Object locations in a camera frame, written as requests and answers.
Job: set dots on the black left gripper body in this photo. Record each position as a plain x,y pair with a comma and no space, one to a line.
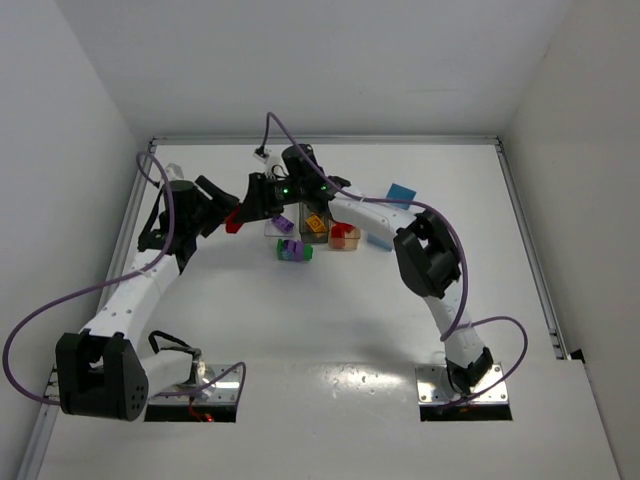
201,210

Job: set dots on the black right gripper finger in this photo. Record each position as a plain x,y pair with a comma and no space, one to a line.
254,207
257,189

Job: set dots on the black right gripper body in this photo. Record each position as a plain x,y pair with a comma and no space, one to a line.
257,195

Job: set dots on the red flower lego piece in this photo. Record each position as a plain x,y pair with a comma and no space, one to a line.
232,224

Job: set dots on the purple lego brick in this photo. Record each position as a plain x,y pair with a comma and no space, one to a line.
282,224

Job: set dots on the yellow lego brick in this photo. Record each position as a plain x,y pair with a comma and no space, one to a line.
315,224

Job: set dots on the red lego brick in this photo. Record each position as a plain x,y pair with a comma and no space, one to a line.
339,234

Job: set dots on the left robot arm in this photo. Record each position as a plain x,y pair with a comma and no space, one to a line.
99,372

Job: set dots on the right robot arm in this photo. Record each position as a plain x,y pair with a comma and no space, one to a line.
430,259

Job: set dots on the clear plastic container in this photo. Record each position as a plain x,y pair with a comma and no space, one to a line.
271,231

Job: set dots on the smoke grey plastic container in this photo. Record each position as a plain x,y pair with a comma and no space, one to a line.
305,235

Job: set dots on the purple curved lego piece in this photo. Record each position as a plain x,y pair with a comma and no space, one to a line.
293,250

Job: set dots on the tan plastic container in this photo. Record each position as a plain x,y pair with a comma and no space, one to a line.
352,242

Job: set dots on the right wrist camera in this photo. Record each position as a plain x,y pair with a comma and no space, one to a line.
271,163

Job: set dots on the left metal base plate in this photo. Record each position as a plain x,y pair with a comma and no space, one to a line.
217,385

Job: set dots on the metal base plate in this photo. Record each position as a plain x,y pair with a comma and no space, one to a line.
217,385
435,389

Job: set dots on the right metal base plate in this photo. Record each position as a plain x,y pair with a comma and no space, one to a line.
435,389

